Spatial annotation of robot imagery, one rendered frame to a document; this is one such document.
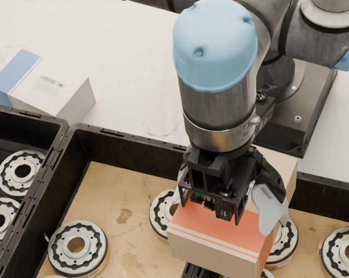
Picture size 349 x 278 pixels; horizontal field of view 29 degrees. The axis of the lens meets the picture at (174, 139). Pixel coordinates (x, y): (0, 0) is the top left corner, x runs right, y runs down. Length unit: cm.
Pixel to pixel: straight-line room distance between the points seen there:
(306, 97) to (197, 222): 59
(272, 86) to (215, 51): 79
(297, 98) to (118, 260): 49
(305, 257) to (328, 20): 40
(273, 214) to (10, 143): 68
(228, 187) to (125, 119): 78
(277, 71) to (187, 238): 58
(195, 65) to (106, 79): 100
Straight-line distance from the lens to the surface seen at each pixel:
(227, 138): 68
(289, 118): 136
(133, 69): 160
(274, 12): 67
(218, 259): 87
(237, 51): 59
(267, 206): 83
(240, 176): 76
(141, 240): 120
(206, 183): 73
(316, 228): 120
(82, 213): 124
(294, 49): 125
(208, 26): 60
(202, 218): 87
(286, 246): 115
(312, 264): 117
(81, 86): 148
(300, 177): 113
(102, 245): 117
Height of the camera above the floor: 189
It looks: 54 degrees down
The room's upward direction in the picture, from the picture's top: 10 degrees counter-clockwise
